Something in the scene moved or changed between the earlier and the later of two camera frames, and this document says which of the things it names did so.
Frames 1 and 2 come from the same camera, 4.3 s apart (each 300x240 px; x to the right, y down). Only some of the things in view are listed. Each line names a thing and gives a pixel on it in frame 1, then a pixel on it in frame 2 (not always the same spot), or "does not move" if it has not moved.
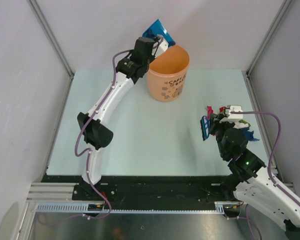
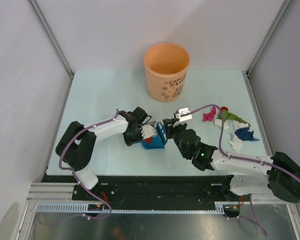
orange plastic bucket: [167, 75] does not move
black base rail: [146, 189] does not move
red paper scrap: [222, 108] does not move
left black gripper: [151, 58] → [129, 141]
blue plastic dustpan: [156, 29] → [156, 143]
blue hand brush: [205, 123] → [162, 131]
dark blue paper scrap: [250, 134] does not move
